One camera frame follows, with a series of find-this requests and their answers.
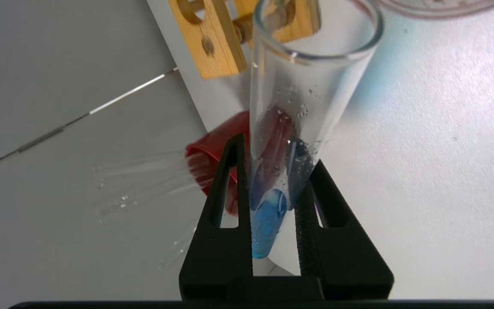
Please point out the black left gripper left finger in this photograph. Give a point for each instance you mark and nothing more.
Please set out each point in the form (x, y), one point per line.
(217, 257)

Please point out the wooden test tube rack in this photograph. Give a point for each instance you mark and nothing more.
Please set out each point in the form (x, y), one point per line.
(212, 43)

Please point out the clear glass beaker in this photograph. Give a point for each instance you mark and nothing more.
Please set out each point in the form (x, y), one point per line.
(435, 8)

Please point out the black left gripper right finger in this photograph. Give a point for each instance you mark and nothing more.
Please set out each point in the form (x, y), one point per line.
(345, 257)

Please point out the dark red plastic cup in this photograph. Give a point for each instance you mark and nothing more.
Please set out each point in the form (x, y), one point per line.
(212, 146)

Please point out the test tube with blue pigment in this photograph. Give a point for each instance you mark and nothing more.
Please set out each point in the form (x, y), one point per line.
(268, 223)

